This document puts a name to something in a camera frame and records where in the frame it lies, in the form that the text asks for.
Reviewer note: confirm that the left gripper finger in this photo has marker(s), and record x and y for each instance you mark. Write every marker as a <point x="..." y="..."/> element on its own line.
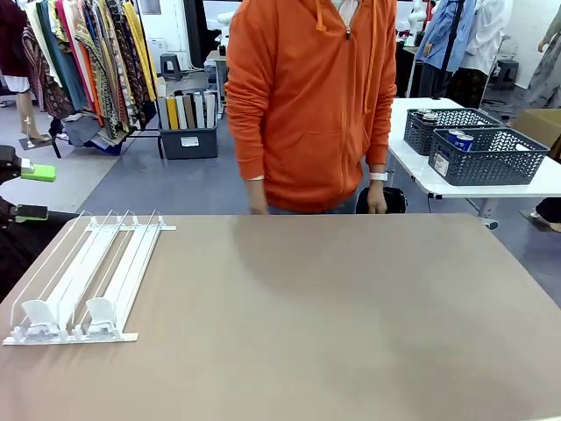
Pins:
<point x="33" y="212"/>
<point x="39" y="173"/>

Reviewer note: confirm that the grey plastic lattice basket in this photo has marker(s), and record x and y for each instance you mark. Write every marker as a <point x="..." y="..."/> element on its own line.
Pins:
<point x="491" y="166"/>
<point x="416" y="136"/>

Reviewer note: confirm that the person's left forearm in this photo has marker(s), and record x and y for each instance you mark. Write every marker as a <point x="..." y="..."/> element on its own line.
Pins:
<point x="381" y="136"/>

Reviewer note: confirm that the person's right forearm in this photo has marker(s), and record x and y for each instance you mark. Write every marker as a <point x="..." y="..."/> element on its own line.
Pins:
<point x="247" y="140"/>

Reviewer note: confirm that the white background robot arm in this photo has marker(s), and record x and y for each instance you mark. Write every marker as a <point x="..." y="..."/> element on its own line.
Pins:
<point x="224" y="24"/>
<point x="417" y="17"/>

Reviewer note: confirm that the white can dispenser rack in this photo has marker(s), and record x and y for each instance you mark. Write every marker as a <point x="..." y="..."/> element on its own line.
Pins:
<point x="131" y="263"/>

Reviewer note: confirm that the person's right hand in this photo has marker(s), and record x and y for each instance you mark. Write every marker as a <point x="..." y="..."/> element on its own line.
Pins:
<point x="257" y="197"/>

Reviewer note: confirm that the person's left hand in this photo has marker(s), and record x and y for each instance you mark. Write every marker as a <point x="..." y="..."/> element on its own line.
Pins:
<point x="377" y="197"/>

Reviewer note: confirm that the dark stand beside table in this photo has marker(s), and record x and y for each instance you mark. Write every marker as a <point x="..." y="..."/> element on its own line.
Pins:
<point x="26" y="254"/>

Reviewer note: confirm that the fabric pile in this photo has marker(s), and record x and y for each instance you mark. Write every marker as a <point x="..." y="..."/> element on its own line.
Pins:
<point x="87" y="131"/>

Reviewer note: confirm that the brown patterned hanging garment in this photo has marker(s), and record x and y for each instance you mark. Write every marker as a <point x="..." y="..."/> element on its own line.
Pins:
<point x="48" y="92"/>

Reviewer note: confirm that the white pusher paddle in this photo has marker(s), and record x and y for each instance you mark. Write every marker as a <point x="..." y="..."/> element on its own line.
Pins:
<point x="103" y="311"/>
<point x="40" y="312"/>

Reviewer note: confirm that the teal hanging garment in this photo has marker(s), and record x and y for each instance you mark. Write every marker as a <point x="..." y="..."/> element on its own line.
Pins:
<point x="66" y="70"/>

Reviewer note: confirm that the orange striped patterned garment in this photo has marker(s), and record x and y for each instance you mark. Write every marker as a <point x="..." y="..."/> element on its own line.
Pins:
<point x="98" y="83"/>

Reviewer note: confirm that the mannequin in maroon top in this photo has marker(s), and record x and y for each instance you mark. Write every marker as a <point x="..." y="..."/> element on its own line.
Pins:
<point x="13" y="44"/>

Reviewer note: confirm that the dark floral hanging garment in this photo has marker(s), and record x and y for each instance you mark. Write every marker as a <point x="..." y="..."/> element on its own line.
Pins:
<point x="127" y="74"/>

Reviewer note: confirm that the yellow board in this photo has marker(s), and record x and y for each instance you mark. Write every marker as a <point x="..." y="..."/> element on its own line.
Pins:
<point x="172" y="114"/>

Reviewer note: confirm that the cream hanging garment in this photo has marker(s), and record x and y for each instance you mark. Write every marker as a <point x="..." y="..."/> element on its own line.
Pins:
<point x="37" y="26"/>

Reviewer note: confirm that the dark grey storage bin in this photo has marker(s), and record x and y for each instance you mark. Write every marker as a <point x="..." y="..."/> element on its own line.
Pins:
<point x="188" y="144"/>

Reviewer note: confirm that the white board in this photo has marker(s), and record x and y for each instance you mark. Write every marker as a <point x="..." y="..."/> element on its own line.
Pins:
<point x="181" y="113"/>

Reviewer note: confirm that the yellow hanging garment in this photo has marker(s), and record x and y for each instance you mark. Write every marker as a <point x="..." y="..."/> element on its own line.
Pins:
<point x="142" y="52"/>

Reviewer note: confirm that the brown board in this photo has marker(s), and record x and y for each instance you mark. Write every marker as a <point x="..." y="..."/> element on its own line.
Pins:
<point x="189" y="113"/>

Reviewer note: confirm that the grey plastic stool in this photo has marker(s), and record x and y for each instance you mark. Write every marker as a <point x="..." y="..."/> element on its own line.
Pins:
<point x="171" y="66"/>
<point x="508" y="72"/>

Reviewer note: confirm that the white cabinet with label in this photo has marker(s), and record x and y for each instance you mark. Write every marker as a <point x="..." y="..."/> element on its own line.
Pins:
<point x="157" y="50"/>

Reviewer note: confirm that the light grey board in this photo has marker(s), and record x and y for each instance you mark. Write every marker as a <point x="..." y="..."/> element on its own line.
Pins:
<point x="199" y="112"/>

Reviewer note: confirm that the beige board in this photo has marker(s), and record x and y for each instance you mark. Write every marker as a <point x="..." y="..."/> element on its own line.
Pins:
<point x="210" y="110"/>

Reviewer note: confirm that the grey background desk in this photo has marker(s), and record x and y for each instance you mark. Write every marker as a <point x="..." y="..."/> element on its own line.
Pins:
<point x="217" y="66"/>

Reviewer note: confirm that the person in orange hoodie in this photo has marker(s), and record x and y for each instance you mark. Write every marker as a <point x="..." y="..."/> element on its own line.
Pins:
<point x="307" y="109"/>

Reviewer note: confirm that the white wristband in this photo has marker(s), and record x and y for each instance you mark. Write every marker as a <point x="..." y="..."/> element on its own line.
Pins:
<point x="378" y="176"/>

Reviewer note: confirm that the black round chair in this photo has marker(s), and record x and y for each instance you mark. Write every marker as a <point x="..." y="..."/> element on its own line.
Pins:
<point x="394" y="199"/>

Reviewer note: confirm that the white background desk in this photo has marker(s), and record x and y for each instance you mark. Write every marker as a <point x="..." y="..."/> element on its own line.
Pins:
<point x="405" y="44"/>

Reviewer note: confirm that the white side table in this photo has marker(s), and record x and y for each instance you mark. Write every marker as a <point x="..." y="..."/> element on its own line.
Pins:
<point x="442" y="103"/>

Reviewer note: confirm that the mannequin in blue shirt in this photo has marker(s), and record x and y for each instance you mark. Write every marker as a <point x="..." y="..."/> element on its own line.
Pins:
<point x="438" y="39"/>

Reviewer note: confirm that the black stand pole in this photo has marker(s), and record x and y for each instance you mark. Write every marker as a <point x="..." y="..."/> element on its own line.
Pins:
<point x="451" y="44"/>

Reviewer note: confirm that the mannequin in white shirt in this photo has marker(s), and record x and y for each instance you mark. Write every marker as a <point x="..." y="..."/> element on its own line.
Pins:
<point x="486" y="39"/>

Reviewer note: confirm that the brown cardboard box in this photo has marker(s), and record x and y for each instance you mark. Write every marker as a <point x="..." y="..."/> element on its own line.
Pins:
<point x="539" y="127"/>

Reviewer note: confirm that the bystander leg with shoe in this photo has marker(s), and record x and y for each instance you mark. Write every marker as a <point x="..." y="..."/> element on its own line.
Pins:
<point x="550" y="212"/>

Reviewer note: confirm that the mannequin in grey dress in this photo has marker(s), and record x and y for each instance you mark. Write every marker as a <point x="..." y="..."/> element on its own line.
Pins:
<point x="545" y="74"/>

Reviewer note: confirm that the black clothes rack frame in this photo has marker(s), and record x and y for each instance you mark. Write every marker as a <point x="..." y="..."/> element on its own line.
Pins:
<point x="144" y="137"/>

